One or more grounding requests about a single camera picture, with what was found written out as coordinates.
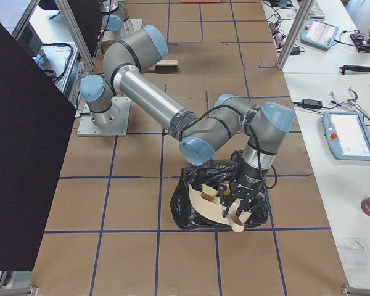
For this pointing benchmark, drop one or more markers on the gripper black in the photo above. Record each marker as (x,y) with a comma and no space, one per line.
(249,179)

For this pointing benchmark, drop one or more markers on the beige plastic dustpan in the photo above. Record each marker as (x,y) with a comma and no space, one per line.
(214,211)

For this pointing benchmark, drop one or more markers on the small bread piece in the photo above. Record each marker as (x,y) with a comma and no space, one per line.
(208,193)

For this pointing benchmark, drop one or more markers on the beige hand brush black bristles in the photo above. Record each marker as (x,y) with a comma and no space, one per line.
(166,66)

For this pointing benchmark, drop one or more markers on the bin with black trash bag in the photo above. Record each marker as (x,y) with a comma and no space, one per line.
(213,175)

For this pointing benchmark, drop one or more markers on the black power adapter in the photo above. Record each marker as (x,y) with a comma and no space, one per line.
(309,103)

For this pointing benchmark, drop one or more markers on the teach pendant near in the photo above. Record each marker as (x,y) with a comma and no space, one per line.
(346,135)

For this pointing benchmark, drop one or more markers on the teach pendant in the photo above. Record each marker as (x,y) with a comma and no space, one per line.
(346,135)
(318,34)

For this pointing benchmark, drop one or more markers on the teach pendant far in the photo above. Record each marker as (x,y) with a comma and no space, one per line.
(318,34)

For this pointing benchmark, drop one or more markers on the black panel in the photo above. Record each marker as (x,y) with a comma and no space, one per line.
(36,121)

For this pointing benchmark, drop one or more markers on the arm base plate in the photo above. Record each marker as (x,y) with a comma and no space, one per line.
(123,31)
(113,122)

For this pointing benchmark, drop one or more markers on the black handle tool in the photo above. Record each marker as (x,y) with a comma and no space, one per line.
(354,68)

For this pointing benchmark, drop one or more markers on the aluminium frame post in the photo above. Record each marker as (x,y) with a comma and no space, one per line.
(294,31)

